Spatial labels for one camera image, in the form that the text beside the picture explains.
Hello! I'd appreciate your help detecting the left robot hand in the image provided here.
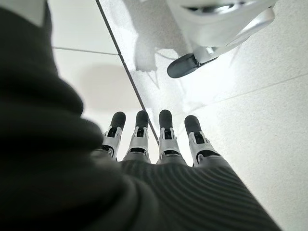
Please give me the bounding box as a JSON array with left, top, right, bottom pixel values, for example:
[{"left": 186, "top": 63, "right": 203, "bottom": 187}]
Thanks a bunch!
[{"left": 0, "top": 0, "right": 282, "bottom": 231}]

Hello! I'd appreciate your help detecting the wide white cabinet door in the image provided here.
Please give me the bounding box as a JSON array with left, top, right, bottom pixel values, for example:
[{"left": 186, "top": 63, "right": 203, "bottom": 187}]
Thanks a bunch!
[{"left": 51, "top": 48, "right": 159, "bottom": 167}]

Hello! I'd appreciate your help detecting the narrow white cabinet door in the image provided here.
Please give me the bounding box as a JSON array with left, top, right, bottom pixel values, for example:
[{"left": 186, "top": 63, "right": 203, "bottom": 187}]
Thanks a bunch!
[{"left": 47, "top": 0, "right": 121, "bottom": 55}]

